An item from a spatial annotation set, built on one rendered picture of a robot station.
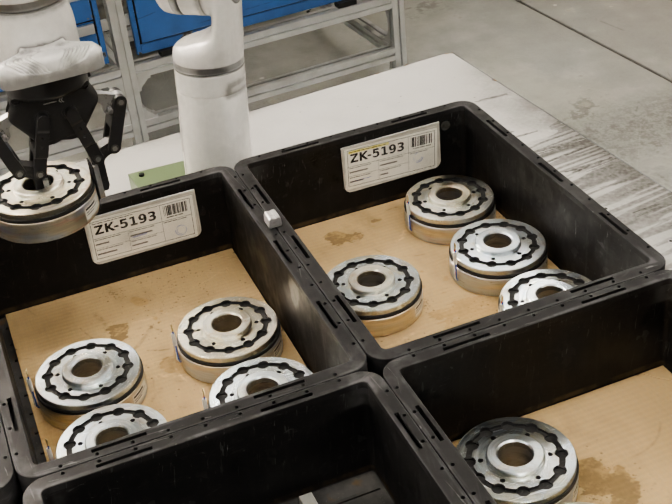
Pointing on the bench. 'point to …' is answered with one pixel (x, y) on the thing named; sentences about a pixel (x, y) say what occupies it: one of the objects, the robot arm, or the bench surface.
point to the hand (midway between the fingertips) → (72, 186)
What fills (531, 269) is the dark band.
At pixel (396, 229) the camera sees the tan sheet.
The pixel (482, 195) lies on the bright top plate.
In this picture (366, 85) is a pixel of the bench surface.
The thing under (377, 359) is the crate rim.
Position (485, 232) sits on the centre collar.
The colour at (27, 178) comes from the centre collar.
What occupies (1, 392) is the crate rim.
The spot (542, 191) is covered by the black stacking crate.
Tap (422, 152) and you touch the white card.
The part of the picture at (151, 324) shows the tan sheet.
